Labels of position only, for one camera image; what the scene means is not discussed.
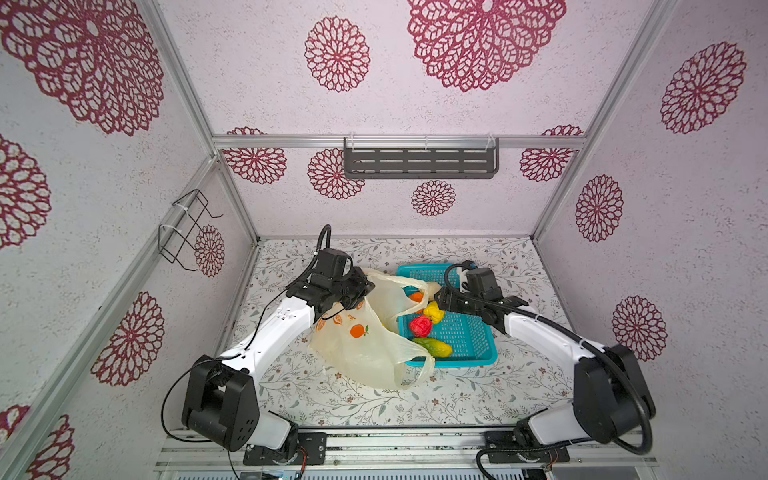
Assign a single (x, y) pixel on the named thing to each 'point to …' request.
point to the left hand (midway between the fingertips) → (375, 287)
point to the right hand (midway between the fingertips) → (445, 292)
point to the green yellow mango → (434, 347)
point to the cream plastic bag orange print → (361, 342)
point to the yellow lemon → (433, 311)
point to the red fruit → (421, 326)
